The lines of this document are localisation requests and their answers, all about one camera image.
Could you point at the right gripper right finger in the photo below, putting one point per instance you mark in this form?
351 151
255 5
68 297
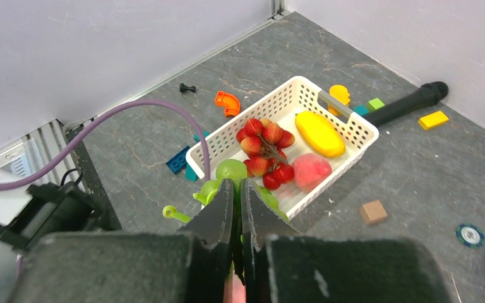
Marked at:
258 222

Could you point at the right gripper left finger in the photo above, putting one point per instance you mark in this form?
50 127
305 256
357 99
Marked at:
211 257

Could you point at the green fake grapes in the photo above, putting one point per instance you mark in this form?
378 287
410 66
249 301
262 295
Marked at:
234 188

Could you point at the pink fake peach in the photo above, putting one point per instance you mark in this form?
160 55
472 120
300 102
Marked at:
310 170

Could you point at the red fake fruit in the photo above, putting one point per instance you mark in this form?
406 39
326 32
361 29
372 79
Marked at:
263 141

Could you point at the yellow fake fruit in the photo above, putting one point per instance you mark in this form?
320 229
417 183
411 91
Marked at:
319 133

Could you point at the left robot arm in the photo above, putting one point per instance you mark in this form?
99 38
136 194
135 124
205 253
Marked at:
30 215

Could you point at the teal small block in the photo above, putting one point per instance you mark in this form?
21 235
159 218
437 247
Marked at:
190 174

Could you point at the blue block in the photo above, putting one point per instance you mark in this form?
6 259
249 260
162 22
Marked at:
178 162

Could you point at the brown wooden cube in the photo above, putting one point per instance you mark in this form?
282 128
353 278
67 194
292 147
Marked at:
373 212

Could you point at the orange curved piece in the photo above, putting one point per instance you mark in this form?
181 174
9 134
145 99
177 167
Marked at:
229 102

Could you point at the small black piece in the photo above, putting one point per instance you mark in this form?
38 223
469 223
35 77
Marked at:
183 88

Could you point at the teal cube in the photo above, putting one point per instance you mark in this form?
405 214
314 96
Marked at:
361 110

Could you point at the orange yellow toy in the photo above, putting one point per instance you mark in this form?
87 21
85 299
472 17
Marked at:
340 93

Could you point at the green block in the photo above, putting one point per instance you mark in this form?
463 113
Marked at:
374 104

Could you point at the yellow block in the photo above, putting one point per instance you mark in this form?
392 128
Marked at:
433 120

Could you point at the small round disc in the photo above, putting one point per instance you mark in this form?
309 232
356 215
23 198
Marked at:
469 235

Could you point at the black cylinder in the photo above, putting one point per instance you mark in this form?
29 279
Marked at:
427 95

